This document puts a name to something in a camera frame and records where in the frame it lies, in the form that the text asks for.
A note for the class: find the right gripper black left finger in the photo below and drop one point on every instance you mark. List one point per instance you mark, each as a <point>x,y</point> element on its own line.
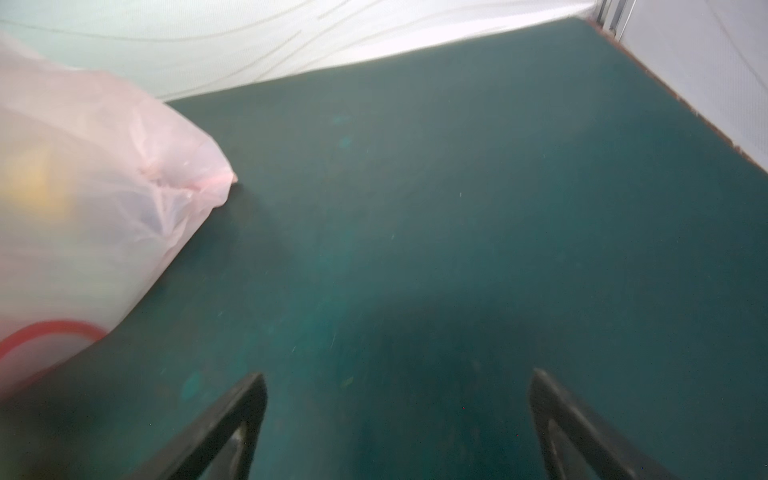
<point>220,443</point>

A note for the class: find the pink plastic bag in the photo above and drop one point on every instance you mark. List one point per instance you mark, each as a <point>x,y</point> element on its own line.
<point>143,180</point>

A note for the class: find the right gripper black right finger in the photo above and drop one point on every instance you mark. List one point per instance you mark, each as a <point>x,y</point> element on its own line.
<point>577,443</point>

